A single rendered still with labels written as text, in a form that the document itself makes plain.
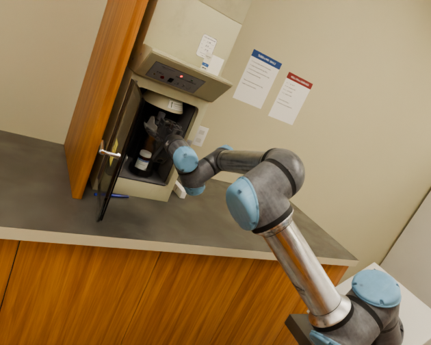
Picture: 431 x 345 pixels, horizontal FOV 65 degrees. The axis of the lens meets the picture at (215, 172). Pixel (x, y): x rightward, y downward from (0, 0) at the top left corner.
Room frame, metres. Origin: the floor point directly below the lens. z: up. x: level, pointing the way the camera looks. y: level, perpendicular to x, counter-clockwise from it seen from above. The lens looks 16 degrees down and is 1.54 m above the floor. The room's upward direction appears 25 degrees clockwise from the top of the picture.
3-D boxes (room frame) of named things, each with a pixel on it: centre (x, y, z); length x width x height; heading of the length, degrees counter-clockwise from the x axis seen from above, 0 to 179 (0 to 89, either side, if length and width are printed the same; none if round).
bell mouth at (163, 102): (1.34, 0.31, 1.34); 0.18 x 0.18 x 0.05
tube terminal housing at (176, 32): (1.35, 0.34, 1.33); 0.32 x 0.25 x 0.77; 124
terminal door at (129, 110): (1.01, 0.32, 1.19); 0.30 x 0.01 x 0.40; 25
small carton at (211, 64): (1.24, 0.17, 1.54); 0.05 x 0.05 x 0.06; 38
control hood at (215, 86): (1.20, 0.24, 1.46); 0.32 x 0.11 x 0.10; 124
